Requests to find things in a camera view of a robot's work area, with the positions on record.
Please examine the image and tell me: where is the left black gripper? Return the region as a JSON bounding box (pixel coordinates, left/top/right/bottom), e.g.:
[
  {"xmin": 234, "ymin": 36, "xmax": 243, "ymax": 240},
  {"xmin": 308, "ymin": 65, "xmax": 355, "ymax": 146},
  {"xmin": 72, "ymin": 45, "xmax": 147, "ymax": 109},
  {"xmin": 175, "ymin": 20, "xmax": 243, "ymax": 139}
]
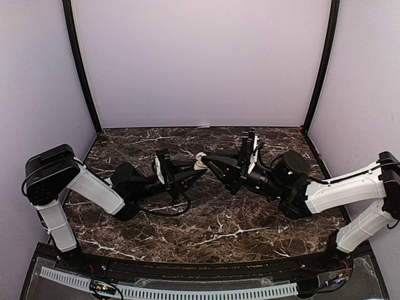
[{"xmin": 131, "ymin": 159, "xmax": 204, "ymax": 202}]

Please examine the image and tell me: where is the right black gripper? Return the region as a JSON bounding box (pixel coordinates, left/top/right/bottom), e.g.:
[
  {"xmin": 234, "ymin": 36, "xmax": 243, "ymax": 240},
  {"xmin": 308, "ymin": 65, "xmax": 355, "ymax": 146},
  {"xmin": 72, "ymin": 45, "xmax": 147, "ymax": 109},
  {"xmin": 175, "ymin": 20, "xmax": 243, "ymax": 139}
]
[{"xmin": 202, "ymin": 148, "xmax": 287, "ymax": 200}]

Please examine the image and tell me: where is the small white charging case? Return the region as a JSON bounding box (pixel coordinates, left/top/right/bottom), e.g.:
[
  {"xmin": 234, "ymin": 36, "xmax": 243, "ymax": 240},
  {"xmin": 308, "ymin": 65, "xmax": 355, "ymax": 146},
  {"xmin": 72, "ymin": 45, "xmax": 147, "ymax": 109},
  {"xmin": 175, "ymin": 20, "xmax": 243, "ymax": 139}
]
[{"xmin": 194, "ymin": 152, "xmax": 208, "ymax": 171}]

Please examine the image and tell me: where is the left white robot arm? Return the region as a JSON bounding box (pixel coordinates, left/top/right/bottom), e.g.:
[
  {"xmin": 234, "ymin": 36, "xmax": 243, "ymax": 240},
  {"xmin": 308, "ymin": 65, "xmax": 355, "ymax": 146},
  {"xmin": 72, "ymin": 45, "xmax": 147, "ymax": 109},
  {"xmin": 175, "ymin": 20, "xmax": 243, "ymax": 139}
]
[{"xmin": 21, "ymin": 144, "xmax": 206, "ymax": 273}]

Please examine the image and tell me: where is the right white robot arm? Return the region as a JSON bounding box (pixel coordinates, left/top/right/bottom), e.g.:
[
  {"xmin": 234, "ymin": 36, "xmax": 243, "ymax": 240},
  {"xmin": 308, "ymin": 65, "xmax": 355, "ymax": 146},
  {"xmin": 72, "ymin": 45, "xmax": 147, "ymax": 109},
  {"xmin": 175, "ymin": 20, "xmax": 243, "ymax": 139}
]
[{"xmin": 197, "ymin": 151, "xmax": 399, "ymax": 271}]

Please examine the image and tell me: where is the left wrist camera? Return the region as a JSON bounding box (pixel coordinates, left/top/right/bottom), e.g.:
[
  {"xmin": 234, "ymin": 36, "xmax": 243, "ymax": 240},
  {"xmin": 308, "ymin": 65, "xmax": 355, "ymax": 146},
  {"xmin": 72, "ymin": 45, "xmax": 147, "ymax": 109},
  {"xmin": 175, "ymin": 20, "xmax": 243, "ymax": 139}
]
[{"xmin": 154, "ymin": 149, "xmax": 172, "ymax": 186}]

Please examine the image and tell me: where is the black front rail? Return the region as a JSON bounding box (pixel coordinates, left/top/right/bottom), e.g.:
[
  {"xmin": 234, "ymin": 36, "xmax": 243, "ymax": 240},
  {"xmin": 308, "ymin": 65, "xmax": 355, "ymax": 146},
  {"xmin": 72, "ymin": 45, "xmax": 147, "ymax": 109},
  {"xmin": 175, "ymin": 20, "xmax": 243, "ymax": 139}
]
[{"xmin": 52, "ymin": 249, "xmax": 354, "ymax": 284}]

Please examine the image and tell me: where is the white slotted cable duct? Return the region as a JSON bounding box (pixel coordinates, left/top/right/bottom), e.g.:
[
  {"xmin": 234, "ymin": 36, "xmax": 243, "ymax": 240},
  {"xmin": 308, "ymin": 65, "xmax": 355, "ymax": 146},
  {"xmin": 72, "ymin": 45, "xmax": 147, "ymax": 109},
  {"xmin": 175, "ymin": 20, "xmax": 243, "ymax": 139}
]
[{"xmin": 38, "ymin": 266, "xmax": 298, "ymax": 299}]

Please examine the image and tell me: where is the right black frame post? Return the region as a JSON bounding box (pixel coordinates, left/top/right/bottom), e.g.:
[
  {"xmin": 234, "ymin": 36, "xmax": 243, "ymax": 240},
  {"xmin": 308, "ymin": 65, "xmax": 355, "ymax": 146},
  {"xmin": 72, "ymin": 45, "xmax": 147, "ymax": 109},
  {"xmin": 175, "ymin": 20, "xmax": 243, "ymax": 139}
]
[{"xmin": 301, "ymin": 0, "xmax": 340, "ymax": 135}]

